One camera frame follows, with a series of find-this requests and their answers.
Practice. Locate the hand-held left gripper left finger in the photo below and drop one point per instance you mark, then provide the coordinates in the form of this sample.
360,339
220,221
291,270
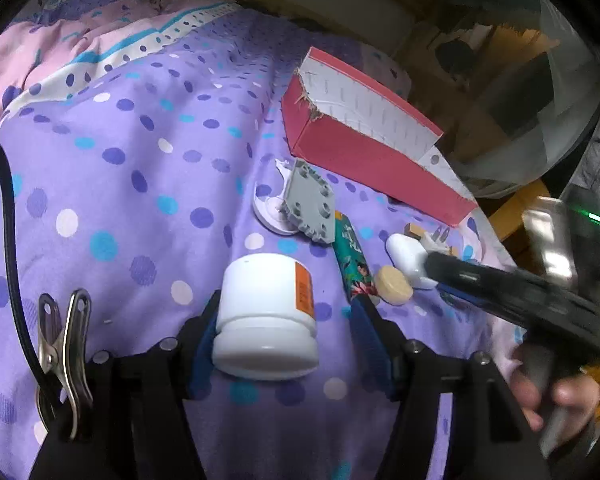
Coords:
202,355

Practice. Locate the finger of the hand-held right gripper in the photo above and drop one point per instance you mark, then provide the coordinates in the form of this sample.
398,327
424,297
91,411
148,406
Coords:
470,280

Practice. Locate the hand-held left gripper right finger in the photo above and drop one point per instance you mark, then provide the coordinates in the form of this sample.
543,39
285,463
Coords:
375,345

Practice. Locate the white jar with orange label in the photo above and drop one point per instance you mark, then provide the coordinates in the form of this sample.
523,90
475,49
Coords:
265,310

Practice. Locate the teal floral tube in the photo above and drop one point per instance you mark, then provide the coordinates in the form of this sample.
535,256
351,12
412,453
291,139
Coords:
352,260

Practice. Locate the white round suction hook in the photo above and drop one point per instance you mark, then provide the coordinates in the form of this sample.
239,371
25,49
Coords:
270,219

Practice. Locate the pink cardboard box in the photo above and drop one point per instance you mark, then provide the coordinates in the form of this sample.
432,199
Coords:
360,160

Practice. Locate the person's right hand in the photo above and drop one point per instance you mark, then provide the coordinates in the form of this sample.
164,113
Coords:
575,395

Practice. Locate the beige round disc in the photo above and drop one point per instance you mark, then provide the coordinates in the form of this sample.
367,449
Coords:
394,286

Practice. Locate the small brown block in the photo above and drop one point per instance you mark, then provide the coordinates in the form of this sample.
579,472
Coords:
413,230

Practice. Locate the yellow wooden chair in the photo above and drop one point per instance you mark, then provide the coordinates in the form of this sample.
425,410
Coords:
510,210

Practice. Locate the grey plastic plate with holes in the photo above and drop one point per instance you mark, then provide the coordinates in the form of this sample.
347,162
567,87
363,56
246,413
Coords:
307,200

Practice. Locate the purple dotted bed sheet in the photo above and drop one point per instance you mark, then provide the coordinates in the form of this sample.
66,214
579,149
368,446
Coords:
130,185

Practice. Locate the clear plastic bag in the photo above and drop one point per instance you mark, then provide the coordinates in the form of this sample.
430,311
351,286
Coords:
555,110

